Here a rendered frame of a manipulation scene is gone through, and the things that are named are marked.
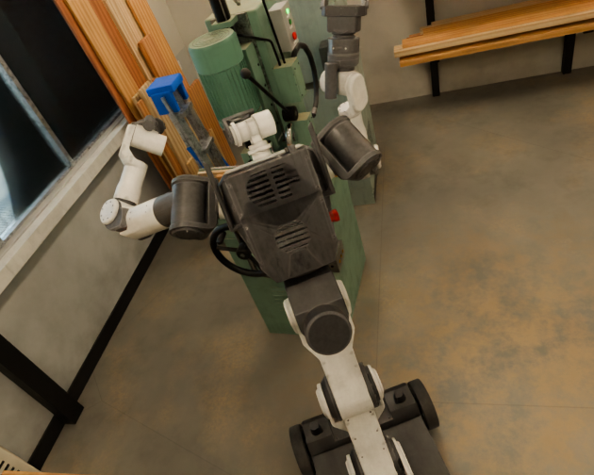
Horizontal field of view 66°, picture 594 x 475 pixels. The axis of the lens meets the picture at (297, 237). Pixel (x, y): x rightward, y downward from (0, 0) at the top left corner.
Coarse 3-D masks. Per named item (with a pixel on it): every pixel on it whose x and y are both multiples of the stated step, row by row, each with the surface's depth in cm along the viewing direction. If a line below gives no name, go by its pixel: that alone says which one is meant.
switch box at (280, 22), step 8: (272, 8) 173; (280, 8) 170; (272, 16) 173; (280, 16) 172; (272, 24) 175; (280, 24) 174; (288, 24) 176; (280, 32) 176; (288, 32) 176; (280, 40) 178; (288, 40) 178; (296, 40) 184; (288, 48) 180
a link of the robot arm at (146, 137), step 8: (144, 120) 139; (152, 120) 139; (136, 128) 138; (144, 128) 138; (152, 128) 138; (136, 136) 138; (144, 136) 139; (152, 136) 140; (160, 136) 142; (136, 144) 139; (144, 144) 139; (152, 144) 140; (160, 144) 141; (152, 152) 142; (160, 152) 142
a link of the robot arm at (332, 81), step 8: (328, 56) 126; (352, 56) 123; (328, 64) 123; (336, 64) 124; (344, 64) 124; (352, 64) 125; (328, 72) 124; (336, 72) 125; (344, 72) 126; (352, 72) 127; (320, 80) 132; (328, 80) 125; (336, 80) 126; (344, 80) 126; (328, 88) 126; (336, 88) 127; (344, 88) 127; (328, 96) 128; (336, 96) 128
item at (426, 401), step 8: (408, 384) 189; (416, 384) 185; (416, 392) 181; (424, 392) 180; (424, 400) 179; (424, 408) 178; (432, 408) 177; (424, 416) 178; (432, 416) 177; (432, 424) 179
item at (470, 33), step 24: (432, 0) 343; (552, 0) 320; (576, 0) 309; (432, 24) 347; (456, 24) 334; (480, 24) 323; (504, 24) 312; (528, 24) 307; (552, 24) 303; (576, 24) 304; (408, 48) 330; (432, 48) 325; (456, 48) 325; (480, 48) 319; (432, 72) 379
